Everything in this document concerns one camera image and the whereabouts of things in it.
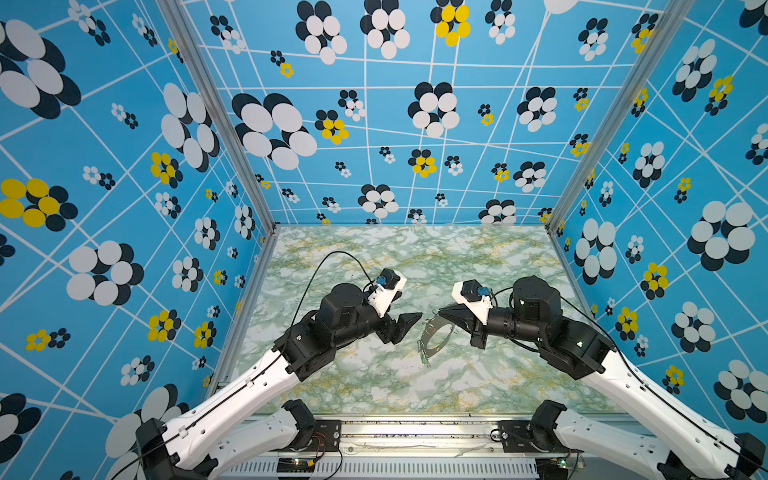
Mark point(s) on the left aluminium corner post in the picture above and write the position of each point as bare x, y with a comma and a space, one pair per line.
174, 15

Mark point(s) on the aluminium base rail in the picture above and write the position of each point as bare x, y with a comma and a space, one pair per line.
412, 449

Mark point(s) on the aluminium corner post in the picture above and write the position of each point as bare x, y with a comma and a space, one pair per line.
174, 15
670, 22

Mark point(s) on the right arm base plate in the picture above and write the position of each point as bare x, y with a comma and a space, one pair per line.
517, 436

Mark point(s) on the right aluminium corner post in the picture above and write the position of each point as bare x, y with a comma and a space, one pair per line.
670, 22

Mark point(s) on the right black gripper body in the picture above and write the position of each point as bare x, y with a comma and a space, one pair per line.
480, 333

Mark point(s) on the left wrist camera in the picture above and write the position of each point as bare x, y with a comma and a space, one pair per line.
385, 289

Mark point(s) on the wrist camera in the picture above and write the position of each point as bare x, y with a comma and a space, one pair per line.
475, 297
385, 289

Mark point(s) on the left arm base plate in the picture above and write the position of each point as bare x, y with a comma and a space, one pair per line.
325, 436

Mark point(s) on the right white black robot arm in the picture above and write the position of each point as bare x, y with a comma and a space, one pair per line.
678, 444

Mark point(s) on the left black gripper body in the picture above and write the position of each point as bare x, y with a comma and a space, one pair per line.
385, 326

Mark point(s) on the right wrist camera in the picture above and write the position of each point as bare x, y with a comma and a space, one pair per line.
475, 297

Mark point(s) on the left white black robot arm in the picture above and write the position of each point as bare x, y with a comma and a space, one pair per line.
218, 434

